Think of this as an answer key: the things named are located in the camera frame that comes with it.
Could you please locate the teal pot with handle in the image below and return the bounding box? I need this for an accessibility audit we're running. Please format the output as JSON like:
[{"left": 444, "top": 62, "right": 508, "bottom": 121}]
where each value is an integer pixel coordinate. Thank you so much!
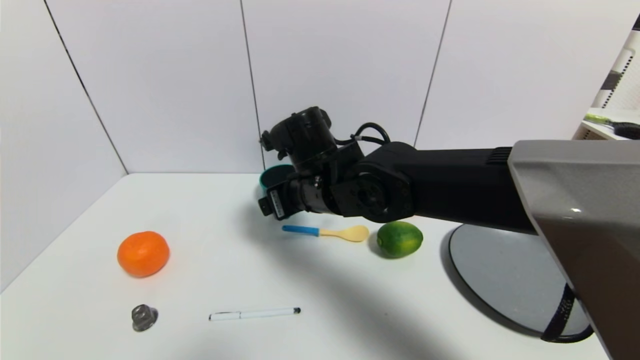
[{"left": 258, "top": 164, "right": 297, "bottom": 194}]

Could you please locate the wooden spoon with blue handle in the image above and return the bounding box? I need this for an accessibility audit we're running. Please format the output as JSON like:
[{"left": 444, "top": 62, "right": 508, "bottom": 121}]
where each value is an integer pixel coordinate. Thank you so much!
[{"left": 281, "top": 224, "right": 370, "bottom": 243}]

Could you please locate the white pen with black tip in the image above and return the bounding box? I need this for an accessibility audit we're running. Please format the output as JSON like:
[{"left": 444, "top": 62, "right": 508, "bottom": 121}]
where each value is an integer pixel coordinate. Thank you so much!
[{"left": 208, "top": 307, "right": 302, "bottom": 321}]

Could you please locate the gray plate with black rim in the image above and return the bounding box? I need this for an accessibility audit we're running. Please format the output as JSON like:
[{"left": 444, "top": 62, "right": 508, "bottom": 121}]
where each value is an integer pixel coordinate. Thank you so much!
[{"left": 448, "top": 223, "right": 593, "bottom": 337}]

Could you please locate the green lime fruit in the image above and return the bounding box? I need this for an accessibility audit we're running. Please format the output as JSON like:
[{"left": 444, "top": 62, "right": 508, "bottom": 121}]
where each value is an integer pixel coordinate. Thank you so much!
[{"left": 376, "top": 220, "right": 424, "bottom": 259}]

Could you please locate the orange mandarin fruit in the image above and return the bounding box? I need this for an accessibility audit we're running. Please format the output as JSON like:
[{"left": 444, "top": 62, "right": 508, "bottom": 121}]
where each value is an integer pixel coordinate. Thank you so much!
[{"left": 116, "top": 231, "right": 170, "bottom": 278}]

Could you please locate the gray metal nut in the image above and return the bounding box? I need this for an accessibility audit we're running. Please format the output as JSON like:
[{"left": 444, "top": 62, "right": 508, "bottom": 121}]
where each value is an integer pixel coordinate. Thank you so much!
[{"left": 131, "top": 304, "right": 159, "bottom": 332}]

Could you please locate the white background desk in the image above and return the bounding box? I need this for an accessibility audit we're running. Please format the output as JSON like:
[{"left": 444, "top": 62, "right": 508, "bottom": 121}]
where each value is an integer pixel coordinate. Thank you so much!
[{"left": 572, "top": 107, "right": 640, "bottom": 141}]

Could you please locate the black brush on desk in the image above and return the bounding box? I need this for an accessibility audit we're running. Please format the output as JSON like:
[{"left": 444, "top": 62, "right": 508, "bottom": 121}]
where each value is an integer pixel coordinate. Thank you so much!
[{"left": 612, "top": 122, "right": 640, "bottom": 140}]

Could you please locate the white perforated panel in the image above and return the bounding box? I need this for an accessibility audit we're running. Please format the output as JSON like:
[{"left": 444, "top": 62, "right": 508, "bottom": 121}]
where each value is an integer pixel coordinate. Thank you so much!
[{"left": 590, "top": 45, "right": 640, "bottom": 111}]

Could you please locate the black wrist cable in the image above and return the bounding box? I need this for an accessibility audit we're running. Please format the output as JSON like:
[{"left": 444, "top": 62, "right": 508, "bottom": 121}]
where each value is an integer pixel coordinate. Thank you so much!
[{"left": 336, "top": 122, "right": 391, "bottom": 147}]

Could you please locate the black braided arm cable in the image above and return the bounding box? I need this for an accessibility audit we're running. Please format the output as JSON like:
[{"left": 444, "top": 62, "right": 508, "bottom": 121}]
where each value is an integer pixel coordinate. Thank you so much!
[{"left": 541, "top": 282, "right": 596, "bottom": 344}]

